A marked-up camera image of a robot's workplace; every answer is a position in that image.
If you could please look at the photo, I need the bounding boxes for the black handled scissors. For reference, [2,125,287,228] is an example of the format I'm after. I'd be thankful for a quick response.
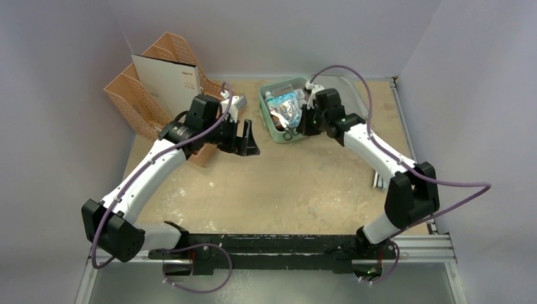
[270,110,298,141]

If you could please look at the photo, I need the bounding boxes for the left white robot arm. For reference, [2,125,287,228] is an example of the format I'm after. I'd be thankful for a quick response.
[81,93,260,269]

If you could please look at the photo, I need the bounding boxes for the mint green case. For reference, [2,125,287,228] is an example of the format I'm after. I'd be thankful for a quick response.
[258,74,372,144]

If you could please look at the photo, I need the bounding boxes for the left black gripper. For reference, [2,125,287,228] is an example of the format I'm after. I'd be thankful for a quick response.
[203,115,258,156]

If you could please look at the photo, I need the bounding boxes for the small white bottle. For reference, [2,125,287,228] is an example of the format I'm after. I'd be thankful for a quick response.
[265,91,278,112]

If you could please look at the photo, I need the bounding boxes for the blue gauze packet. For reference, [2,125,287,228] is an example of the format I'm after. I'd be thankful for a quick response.
[275,92,302,128]

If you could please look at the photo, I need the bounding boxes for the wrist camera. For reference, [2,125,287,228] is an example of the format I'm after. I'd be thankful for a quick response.
[221,95,247,122]
[304,81,325,104]

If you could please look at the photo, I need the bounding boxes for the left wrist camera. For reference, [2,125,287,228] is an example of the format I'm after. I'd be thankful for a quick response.
[221,95,247,122]

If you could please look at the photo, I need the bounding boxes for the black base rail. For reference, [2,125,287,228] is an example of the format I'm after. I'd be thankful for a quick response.
[149,233,396,277]

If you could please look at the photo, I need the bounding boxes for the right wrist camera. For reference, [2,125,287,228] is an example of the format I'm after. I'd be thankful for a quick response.
[304,81,325,104]

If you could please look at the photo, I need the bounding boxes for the peach plastic file organizer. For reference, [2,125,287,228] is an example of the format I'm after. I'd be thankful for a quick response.
[104,32,228,141]

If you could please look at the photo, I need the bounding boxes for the white booklet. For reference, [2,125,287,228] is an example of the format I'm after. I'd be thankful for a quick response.
[131,54,202,118]

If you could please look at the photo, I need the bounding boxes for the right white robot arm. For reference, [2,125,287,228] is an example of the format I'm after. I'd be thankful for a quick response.
[297,85,439,258]

